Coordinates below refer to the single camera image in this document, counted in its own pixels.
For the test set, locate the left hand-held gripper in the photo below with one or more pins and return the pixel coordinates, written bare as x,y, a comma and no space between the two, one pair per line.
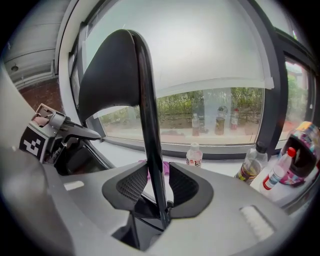
42,140

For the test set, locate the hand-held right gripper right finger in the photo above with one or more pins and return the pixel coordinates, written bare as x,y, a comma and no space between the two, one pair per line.
220,220

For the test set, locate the white roller blind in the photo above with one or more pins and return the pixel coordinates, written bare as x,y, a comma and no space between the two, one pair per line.
200,50

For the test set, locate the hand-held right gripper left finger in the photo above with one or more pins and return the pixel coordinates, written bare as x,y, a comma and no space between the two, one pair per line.
100,200

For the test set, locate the white bottle with red cap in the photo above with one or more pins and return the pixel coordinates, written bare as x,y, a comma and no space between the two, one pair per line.
275,175

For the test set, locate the purple cloth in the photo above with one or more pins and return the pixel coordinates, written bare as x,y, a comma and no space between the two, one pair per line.
166,167

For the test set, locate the small orange drink bottle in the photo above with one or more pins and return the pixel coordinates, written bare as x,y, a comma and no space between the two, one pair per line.
194,157

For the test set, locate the colourful patterned helmet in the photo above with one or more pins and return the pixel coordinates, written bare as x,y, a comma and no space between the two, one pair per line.
303,160

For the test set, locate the person's left hand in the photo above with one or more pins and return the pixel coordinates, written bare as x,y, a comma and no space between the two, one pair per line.
41,121

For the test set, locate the clear bottle with dark liquid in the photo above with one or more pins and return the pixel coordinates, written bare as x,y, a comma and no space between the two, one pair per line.
250,167

